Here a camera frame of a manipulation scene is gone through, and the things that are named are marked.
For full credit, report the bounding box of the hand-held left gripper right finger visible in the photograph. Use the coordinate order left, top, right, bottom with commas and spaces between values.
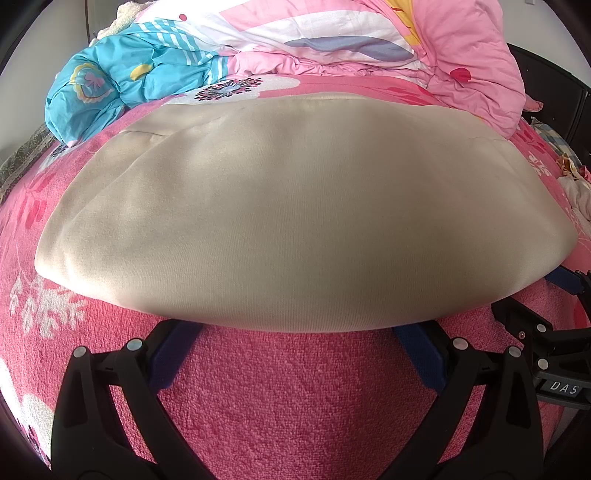
392, 320, 546, 480

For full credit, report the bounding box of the cream zip jacket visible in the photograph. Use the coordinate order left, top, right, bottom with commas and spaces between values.
34, 92, 580, 333

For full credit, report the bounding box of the white fleece blanket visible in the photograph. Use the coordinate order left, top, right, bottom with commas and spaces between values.
90, 0, 144, 44

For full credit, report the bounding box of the dark patterned cloth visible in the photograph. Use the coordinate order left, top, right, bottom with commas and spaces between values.
0, 124, 54, 185

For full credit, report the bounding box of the checkered cloth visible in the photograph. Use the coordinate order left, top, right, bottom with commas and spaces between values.
529, 117, 583, 171

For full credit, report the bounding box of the pink and blue printed quilt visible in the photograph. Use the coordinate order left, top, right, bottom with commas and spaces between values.
44, 0, 527, 148

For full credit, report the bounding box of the pink floral bed blanket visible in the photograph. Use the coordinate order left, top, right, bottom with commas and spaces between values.
0, 74, 591, 480

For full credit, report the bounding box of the dark headboard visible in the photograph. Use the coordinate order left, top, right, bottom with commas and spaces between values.
505, 44, 591, 162

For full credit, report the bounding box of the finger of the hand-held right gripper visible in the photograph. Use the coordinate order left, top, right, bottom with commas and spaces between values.
547, 267, 591, 296
492, 299, 591, 358

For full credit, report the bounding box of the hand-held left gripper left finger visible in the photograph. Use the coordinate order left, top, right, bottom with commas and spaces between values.
51, 320, 208, 480

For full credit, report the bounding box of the white crumpled garment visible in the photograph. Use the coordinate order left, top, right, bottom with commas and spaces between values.
558, 171, 591, 227

